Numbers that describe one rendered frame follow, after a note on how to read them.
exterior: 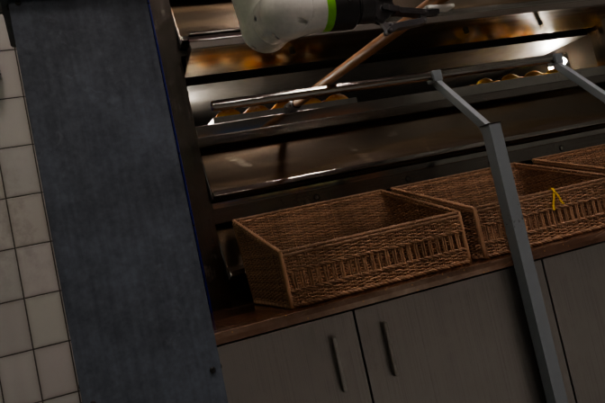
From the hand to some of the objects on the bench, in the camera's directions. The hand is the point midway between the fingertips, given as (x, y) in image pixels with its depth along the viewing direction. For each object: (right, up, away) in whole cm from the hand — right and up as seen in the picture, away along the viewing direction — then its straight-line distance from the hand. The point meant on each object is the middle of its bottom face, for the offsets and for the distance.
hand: (436, 0), depth 143 cm
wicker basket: (-13, -71, +58) cm, 92 cm away
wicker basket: (+98, -50, +100) cm, 148 cm away
